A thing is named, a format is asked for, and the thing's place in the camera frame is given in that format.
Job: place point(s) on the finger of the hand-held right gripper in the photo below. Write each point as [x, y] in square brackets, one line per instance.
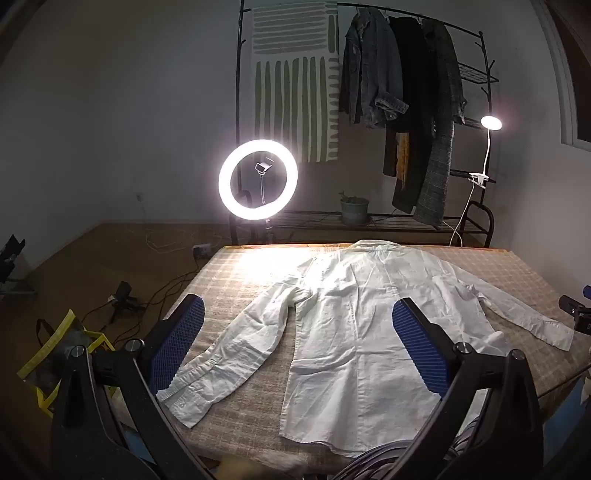
[572, 307]

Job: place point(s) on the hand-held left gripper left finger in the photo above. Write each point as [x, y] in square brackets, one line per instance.
[178, 341]

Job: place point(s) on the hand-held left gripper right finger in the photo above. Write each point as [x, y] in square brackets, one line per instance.
[420, 346]

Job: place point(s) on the white long-sleeved shirt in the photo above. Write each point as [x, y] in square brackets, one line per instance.
[351, 323]

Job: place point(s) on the black metal clothes rack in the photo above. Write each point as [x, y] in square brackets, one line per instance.
[314, 214]

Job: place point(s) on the small black tripod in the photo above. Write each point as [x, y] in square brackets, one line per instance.
[122, 295]

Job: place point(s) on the power strip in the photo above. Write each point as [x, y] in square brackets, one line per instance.
[202, 249]

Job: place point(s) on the beige plaid blanket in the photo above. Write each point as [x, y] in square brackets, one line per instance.
[258, 277]

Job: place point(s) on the person's striped clothing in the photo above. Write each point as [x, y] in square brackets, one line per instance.
[369, 461]

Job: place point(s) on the yellow trimmed bag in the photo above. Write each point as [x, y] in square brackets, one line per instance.
[41, 364]

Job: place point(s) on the potted plant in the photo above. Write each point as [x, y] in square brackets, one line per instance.
[354, 212]

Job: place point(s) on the grey plaid coat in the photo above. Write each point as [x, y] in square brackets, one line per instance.
[438, 161]

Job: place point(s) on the black folding stand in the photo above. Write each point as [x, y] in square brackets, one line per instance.
[11, 258]

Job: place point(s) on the yellow scarf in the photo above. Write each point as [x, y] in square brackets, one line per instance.
[402, 157]

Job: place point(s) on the phone holder clamp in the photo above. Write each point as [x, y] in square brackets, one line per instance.
[263, 166]

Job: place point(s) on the white clip lamp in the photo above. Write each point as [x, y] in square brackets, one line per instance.
[491, 122]

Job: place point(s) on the black coat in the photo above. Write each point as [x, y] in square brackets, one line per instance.
[411, 92]

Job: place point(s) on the blue denim jacket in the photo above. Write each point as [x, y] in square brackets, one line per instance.
[374, 69]

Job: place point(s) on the window frame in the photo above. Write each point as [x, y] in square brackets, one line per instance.
[577, 69]

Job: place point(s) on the green striped wall hanging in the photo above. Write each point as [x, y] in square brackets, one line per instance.
[295, 110]

